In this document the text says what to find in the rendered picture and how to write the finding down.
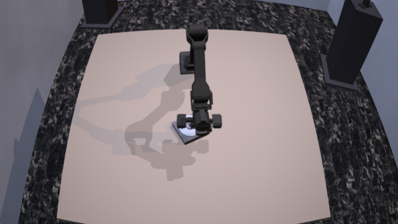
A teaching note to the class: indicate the pale blue round plate with center hole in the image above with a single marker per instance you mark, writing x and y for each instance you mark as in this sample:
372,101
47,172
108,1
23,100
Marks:
186,131

